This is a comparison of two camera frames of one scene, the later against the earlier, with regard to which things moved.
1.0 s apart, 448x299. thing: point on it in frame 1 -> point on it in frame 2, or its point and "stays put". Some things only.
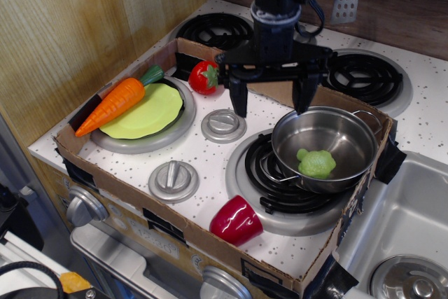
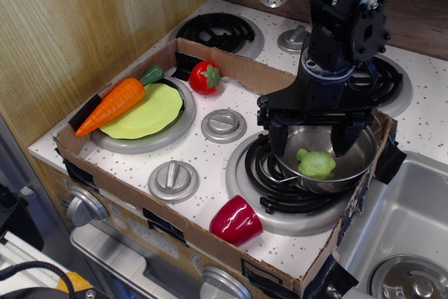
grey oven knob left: x=84 y=208 stays put
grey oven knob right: x=217 y=283 stays put
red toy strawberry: x=204 y=78 stays put
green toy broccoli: x=318 y=164 stays put
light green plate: x=158 y=108 stays put
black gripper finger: x=304 y=89 -> x=342 y=136
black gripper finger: x=239 y=91 -> x=278 y=135
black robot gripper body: x=274 y=54 -> x=323 y=94
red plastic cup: x=234 y=220 stays put
